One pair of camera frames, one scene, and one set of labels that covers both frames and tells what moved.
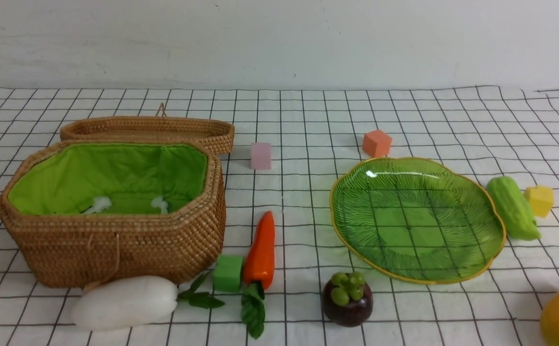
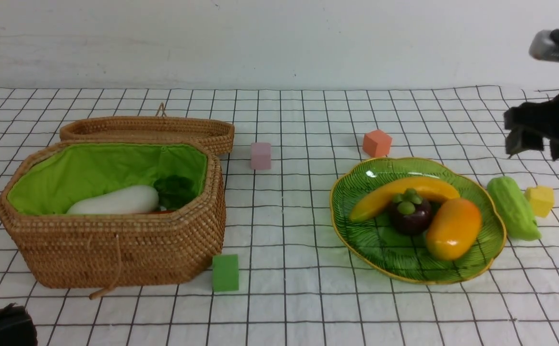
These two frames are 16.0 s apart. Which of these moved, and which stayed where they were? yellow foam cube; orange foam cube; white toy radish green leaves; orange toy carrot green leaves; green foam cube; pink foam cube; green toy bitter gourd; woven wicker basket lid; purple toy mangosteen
Moved: orange toy carrot green leaves; white toy radish green leaves; purple toy mangosteen
Stayed: orange foam cube; yellow foam cube; green toy bitter gourd; pink foam cube; green foam cube; woven wicker basket lid
